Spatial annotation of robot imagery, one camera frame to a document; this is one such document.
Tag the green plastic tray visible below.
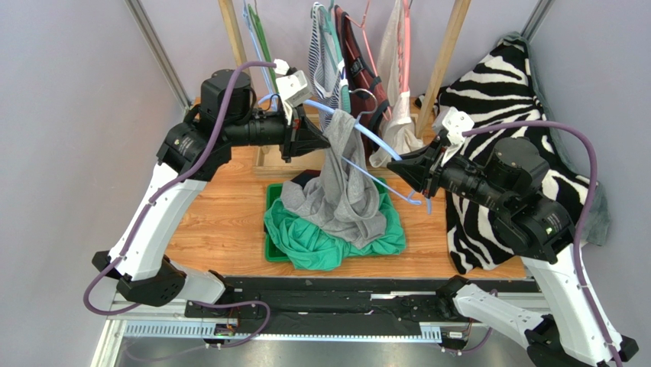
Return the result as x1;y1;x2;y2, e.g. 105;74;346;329
263;178;389;262

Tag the wooden clothes rack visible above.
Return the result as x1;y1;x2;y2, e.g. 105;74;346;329
219;0;471;179

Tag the navy maroon tank top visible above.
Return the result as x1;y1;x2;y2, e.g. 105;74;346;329
290;170;321;188

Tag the green velvet hanger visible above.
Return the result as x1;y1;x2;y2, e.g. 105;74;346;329
247;4;280;95

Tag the white tank top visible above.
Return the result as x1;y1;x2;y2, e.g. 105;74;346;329
374;1;423;154

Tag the pink plastic hanger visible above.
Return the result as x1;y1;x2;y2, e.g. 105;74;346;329
398;0;411;93

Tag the blue striped tank top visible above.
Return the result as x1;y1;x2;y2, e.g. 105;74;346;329
308;2;342;110

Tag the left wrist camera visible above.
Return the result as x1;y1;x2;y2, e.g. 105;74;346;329
273;59;313;125

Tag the zebra print blanket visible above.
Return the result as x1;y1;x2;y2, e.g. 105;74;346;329
432;33;589;274

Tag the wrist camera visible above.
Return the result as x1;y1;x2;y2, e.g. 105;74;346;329
273;59;313;125
432;107;474;166

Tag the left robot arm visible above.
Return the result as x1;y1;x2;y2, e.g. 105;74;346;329
92;70;329;307

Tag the grey tank top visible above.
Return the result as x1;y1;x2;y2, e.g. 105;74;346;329
280;109;387;248

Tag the light blue plastic hanger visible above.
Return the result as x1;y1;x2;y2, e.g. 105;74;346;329
252;119;432;215

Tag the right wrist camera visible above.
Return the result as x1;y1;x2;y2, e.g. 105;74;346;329
432;107;474;166

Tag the green tank top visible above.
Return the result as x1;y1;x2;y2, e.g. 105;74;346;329
263;193;406;271

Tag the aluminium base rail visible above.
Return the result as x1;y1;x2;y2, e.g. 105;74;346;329
92;276;542;366

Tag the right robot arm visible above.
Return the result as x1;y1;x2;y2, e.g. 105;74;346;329
388;137;639;366

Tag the thin pink wire hanger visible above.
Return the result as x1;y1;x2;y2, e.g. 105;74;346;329
345;0;379;76

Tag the teal plastic hanger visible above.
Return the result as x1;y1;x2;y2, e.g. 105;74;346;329
317;4;351;112

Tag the maroon printed tank top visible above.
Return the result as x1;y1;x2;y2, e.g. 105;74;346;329
334;5;390;136

